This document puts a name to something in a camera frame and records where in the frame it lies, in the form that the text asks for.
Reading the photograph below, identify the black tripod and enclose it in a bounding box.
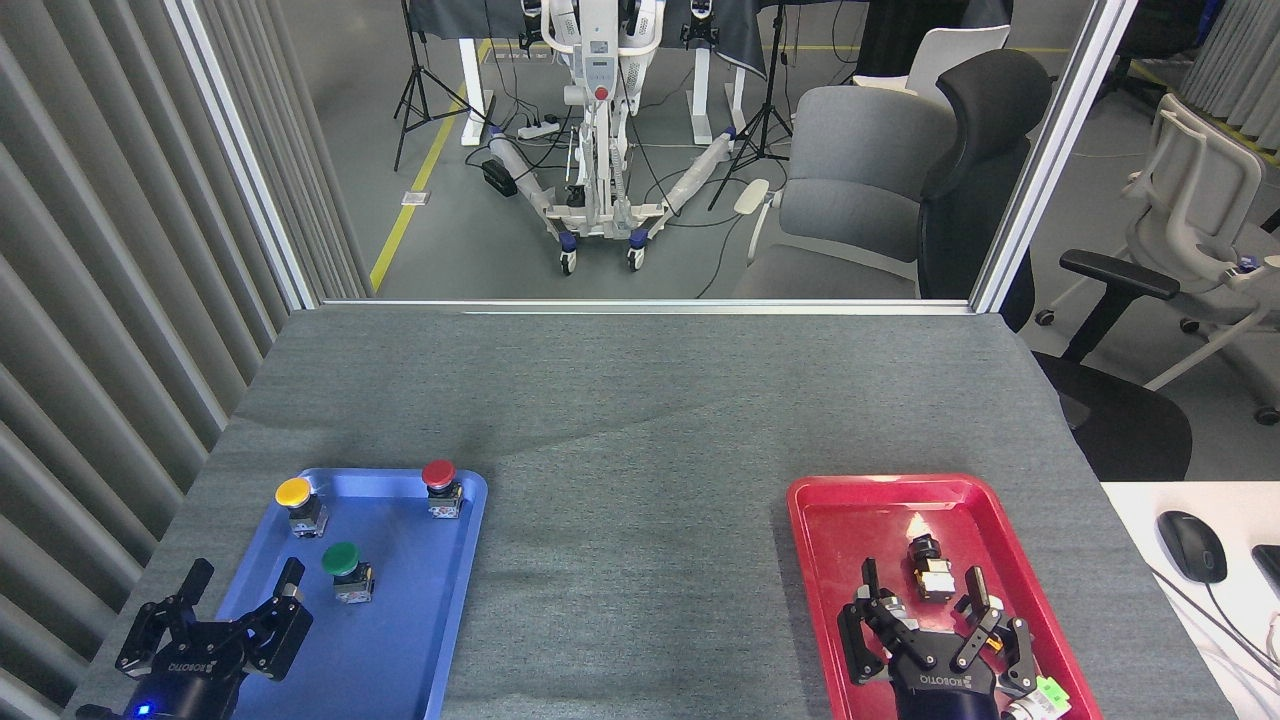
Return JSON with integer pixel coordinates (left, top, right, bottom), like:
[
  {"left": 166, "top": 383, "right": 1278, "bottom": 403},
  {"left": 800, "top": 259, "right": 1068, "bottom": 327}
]
[
  {"left": 393, "top": 0, "right": 491, "bottom": 172},
  {"left": 707, "top": 0, "right": 797, "bottom": 212}
]

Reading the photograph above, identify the white plastic chair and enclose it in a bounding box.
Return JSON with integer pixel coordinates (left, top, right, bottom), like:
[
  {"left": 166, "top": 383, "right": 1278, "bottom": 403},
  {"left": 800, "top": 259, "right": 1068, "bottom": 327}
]
[{"left": 853, "top": 25, "right": 1012, "bottom": 101}]

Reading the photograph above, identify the green and white switch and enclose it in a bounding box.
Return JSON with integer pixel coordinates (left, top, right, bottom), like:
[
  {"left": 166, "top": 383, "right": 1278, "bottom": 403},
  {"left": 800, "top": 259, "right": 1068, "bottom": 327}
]
[{"left": 1005, "top": 676, "right": 1072, "bottom": 720}]

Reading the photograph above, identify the grey pleated curtain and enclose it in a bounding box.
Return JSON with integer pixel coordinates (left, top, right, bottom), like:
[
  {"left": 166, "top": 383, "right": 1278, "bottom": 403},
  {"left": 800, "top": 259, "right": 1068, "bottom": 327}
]
[{"left": 0, "top": 0, "right": 373, "bottom": 720}]

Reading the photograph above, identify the grey office chair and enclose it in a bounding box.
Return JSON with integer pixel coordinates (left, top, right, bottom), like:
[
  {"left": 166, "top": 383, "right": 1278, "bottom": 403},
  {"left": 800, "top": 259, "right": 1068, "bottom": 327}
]
[{"left": 733, "top": 85, "right": 959, "bottom": 301}]

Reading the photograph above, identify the red plastic tray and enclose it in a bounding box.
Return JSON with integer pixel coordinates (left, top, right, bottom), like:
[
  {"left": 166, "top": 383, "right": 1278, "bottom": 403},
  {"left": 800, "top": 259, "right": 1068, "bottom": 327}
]
[{"left": 787, "top": 474, "right": 1103, "bottom": 720}]

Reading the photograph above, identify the black and white switch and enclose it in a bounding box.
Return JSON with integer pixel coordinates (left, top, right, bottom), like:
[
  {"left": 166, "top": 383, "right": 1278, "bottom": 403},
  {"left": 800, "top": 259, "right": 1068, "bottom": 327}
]
[{"left": 905, "top": 535, "right": 957, "bottom": 602}]

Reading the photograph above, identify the green push button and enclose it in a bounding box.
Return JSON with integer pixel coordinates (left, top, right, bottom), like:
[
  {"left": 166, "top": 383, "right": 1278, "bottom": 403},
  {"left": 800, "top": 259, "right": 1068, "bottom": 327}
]
[{"left": 321, "top": 542, "right": 375, "bottom": 604}]

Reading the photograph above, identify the white desk leg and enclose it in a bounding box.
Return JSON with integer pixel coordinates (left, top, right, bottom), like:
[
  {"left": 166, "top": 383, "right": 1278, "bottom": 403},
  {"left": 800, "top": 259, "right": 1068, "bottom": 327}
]
[
  {"left": 458, "top": 36, "right": 497, "bottom": 148},
  {"left": 690, "top": 45, "right": 747, "bottom": 147}
]

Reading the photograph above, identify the red push button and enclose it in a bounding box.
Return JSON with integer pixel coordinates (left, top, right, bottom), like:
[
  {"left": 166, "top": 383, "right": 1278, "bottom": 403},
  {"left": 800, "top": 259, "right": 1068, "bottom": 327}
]
[{"left": 421, "top": 459, "right": 465, "bottom": 520}]

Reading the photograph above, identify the blue plastic tray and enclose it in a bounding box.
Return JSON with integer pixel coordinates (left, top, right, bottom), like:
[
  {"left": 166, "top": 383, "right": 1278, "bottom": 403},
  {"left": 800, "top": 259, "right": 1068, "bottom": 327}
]
[{"left": 170, "top": 468, "right": 489, "bottom": 720}]

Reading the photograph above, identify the white stand on wheels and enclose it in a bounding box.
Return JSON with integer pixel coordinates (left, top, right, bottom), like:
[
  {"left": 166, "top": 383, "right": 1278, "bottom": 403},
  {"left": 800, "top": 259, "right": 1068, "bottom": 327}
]
[{"left": 487, "top": 0, "right": 741, "bottom": 276}]

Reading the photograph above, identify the white mesh office chair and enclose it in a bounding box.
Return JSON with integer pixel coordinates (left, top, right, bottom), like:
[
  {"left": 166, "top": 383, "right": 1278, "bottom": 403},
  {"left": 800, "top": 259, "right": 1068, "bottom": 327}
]
[{"left": 1035, "top": 93, "right": 1280, "bottom": 426}]

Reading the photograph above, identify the yellow push button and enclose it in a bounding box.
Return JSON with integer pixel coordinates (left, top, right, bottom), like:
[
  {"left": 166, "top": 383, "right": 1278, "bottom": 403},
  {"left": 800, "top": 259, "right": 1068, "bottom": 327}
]
[{"left": 275, "top": 477, "right": 329, "bottom": 539}]

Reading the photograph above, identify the black computer mouse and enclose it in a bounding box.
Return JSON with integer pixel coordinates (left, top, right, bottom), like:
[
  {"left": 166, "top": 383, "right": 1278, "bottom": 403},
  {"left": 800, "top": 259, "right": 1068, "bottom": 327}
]
[{"left": 1157, "top": 510, "right": 1229, "bottom": 585}]

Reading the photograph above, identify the black office chair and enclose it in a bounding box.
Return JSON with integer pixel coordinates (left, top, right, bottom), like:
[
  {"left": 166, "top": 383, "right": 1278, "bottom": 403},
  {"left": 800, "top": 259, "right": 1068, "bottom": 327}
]
[{"left": 918, "top": 48, "right": 1193, "bottom": 483}]

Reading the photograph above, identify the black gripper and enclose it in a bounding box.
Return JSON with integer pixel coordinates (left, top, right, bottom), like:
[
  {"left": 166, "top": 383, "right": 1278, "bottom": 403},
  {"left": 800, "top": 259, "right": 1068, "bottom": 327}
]
[
  {"left": 838, "top": 558, "right": 1041, "bottom": 720},
  {"left": 115, "top": 557, "right": 314, "bottom": 720}
]

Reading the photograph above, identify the white side table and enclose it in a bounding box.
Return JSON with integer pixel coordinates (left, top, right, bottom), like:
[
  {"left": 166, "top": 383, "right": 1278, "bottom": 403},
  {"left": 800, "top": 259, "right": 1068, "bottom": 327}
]
[{"left": 1100, "top": 481, "right": 1280, "bottom": 720}]

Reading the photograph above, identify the silver frame rail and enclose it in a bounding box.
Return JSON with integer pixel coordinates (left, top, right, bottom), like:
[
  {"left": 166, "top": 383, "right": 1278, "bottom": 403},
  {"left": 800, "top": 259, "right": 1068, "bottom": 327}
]
[{"left": 318, "top": 297, "right": 977, "bottom": 317}]

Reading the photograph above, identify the silver frame post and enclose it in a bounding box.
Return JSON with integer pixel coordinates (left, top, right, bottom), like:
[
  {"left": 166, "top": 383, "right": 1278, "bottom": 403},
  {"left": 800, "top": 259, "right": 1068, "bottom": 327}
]
[
  {"left": 163, "top": 0, "right": 323, "bottom": 311},
  {"left": 970, "top": 0, "right": 1141, "bottom": 314}
]

